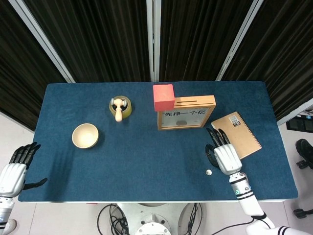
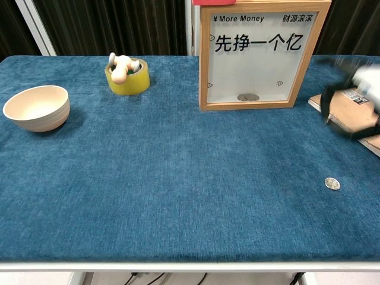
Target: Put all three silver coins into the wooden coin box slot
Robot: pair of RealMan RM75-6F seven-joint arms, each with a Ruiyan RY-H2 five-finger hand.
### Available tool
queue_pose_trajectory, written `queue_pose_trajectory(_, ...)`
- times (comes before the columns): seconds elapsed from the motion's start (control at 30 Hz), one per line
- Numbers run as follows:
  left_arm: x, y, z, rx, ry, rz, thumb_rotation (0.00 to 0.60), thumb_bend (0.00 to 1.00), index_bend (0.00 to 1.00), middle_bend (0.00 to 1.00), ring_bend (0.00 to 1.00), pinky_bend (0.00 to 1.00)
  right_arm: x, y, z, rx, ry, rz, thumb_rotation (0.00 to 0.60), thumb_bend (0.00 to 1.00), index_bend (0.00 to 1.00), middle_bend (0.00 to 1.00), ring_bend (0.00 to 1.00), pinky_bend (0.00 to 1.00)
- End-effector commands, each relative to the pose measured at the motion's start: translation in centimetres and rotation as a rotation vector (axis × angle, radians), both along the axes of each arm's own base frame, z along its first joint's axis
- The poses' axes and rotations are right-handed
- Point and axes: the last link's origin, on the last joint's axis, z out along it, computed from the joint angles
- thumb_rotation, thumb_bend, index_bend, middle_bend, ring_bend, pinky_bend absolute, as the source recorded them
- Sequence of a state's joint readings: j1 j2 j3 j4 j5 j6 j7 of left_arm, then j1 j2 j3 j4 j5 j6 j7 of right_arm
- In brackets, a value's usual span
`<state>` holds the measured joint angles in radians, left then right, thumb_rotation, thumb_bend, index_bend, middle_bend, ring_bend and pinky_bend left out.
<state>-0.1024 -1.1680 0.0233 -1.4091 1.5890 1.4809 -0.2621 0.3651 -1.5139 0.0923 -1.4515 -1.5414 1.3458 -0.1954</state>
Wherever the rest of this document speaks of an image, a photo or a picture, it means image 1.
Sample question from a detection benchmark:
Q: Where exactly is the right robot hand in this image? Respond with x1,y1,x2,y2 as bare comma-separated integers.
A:
204,127,243,175

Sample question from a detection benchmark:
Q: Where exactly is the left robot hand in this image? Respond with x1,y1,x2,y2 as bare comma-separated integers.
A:
0,141,48,199

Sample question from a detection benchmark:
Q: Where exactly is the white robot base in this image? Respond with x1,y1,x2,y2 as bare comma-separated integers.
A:
117,202,189,235

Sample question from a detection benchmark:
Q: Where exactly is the brown spiral notebook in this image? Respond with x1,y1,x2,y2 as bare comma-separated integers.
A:
211,111,262,160

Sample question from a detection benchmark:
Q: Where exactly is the white shoe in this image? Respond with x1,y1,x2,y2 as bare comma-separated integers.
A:
0,219,18,235

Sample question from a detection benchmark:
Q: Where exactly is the dark electronics box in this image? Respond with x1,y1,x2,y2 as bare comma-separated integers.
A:
286,115,313,133

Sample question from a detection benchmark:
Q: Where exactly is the blue fabric tablecloth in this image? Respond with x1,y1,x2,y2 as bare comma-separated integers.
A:
17,81,299,203

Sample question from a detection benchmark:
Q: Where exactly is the cream bowl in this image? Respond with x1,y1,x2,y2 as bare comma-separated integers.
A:
71,123,100,149

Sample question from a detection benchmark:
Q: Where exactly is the red cube block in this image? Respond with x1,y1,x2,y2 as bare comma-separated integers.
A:
153,84,176,112

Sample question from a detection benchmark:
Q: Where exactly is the dark pleated curtain panel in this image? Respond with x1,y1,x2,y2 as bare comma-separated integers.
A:
0,0,69,133
159,0,255,81
23,0,150,83
221,0,313,122

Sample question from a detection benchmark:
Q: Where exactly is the yellow tape roll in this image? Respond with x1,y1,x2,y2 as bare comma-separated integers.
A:
109,94,133,119

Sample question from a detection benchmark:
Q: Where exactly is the wooden frame money box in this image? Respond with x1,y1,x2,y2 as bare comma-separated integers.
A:
157,94,217,131

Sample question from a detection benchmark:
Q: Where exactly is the black cable bundle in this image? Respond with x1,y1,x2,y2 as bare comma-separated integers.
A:
97,203,129,235
187,202,205,235

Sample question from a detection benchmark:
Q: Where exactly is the white partition post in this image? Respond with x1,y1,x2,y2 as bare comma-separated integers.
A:
8,0,75,83
216,0,265,82
146,0,161,82
277,105,313,126

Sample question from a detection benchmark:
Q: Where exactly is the white table frame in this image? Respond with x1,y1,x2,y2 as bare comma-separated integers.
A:
18,199,287,204

